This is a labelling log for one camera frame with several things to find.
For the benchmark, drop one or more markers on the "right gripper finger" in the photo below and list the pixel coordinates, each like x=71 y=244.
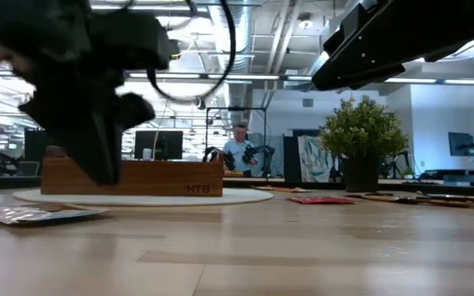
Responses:
x=354 y=29
x=364 y=61

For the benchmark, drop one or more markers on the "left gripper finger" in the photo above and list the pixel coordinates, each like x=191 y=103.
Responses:
x=93 y=156
x=116 y=156

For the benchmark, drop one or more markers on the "wooden tea box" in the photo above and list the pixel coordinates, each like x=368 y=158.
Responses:
x=159 y=178

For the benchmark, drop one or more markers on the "white round plate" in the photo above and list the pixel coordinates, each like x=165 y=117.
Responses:
x=229 y=199

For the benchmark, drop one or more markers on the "red tea bag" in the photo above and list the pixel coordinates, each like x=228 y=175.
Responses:
x=321 y=200

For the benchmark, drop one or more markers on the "background black robot arm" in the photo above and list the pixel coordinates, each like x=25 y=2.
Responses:
x=261 y=150
x=229 y=160

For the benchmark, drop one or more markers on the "round ceiling lamp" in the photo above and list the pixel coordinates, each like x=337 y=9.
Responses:
x=305 y=22

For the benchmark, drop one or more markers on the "black desk monitor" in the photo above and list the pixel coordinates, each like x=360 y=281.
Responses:
x=167 y=144

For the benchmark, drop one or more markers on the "black cabinet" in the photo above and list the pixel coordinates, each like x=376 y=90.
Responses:
x=35 y=150

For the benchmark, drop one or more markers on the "green potted plant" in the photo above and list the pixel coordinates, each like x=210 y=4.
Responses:
x=362 y=131

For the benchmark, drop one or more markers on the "patterned cloth sheet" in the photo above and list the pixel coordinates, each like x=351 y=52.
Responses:
x=313 y=160

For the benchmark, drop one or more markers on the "ceiling light strip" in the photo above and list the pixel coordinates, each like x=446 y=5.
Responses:
x=253 y=77

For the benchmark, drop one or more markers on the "person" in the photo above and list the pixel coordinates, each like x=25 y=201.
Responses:
x=237 y=154

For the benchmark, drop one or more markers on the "black panel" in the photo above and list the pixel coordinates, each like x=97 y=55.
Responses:
x=290 y=160

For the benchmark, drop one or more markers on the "grey background desk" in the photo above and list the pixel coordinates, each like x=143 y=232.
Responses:
x=459 y=177

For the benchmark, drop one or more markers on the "grey wall vent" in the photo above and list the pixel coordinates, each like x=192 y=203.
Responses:
x=308 y=103

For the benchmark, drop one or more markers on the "silver ventilation duct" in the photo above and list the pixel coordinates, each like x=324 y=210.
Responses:
x=243 y=24

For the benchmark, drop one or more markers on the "black aluminium table frame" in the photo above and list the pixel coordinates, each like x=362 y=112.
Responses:
x=397 y=188

